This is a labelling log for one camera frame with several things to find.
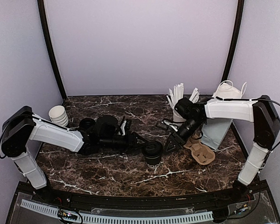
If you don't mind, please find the black paper coffee cup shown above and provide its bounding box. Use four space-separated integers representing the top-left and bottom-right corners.
145 157 161 169

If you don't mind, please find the brown cardboard cup carrier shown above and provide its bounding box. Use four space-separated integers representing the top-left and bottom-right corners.
183 133 216 165

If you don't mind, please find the white paper bag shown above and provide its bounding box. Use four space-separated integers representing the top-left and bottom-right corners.
201 80 247 151

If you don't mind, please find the stack of black lids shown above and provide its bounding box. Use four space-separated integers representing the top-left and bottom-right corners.
79 118 96 130

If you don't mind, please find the stack of paper cups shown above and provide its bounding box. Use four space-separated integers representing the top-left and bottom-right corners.
49 105 69 127

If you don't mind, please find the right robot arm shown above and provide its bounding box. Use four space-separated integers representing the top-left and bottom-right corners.
164 95 280 203

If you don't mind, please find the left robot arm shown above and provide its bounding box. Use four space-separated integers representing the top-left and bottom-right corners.
0 106 148 203

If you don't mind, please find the white cup holding straws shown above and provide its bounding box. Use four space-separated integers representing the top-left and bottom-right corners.
173 112 186 123

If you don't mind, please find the green circuit board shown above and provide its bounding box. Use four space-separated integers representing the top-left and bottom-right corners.
57 210 78 220

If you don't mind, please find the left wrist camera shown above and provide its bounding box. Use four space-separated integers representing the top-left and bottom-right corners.
119 116 132 136

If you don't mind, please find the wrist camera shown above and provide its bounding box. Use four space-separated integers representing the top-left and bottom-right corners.
156 119 179 132
119 116 132 136

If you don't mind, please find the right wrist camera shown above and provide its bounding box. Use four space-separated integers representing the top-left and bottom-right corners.
156 119 179 132

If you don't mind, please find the black front table rail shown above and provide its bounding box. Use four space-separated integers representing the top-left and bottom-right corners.
32 186 248 212

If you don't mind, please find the white slotted cable duct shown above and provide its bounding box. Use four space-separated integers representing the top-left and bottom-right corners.
20 199 213 224

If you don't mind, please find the left black frame post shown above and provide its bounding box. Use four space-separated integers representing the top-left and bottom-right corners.
37 0 67 100

